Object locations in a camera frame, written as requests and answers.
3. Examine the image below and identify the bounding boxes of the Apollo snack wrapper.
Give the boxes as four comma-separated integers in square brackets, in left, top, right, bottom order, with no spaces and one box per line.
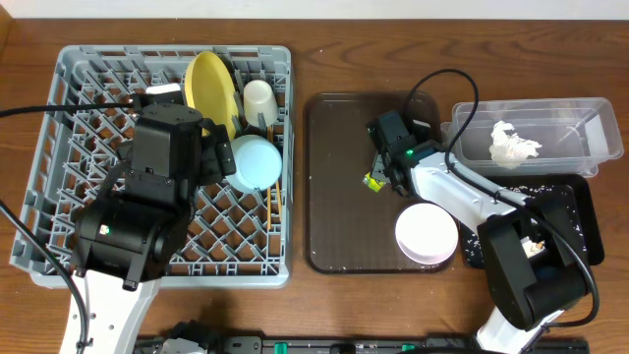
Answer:
[363,172,386,193]

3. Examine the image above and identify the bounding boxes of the light blue bowl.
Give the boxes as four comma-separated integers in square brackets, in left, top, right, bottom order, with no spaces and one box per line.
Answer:
[226,135,283,194]

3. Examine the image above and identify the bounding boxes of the cream cup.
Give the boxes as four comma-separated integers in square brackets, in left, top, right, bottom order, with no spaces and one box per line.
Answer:
[243,80,279,128]

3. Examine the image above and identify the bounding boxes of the yellow plate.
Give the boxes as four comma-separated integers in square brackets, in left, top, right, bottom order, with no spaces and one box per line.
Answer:
[184,51,239,141]

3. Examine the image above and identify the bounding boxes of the white small plate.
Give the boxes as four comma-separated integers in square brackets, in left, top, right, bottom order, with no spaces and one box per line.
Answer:
[394,204,458,266]

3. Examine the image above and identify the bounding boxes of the white tissue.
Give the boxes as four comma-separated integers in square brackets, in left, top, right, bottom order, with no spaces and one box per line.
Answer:
[488,121,543,169]

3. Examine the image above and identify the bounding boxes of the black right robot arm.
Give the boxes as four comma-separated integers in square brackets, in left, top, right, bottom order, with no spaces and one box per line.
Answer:
[366,111,600,353]

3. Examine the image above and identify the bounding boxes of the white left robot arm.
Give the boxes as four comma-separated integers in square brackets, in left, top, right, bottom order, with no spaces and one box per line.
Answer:
[61,91,236,353]

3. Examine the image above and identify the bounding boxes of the grey dishwasher rack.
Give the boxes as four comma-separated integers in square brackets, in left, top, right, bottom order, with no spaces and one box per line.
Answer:
[21,45,294,289]

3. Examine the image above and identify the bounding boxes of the rice food waste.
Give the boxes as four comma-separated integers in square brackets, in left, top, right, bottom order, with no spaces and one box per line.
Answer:
[464,184,589,260]

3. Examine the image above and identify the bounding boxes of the brown serving tray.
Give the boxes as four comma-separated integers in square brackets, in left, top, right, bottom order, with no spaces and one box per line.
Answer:
[305,92,443,274]

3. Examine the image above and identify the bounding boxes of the black tray bin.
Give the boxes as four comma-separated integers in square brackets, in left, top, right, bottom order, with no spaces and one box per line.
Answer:
[487,174,605,266]

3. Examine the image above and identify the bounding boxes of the clear plastic bin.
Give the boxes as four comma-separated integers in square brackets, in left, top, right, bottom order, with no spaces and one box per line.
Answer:
[452,97,624,177]

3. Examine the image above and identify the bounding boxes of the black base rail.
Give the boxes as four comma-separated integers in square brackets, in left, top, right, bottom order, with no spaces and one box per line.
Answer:
[132,319,591,354]

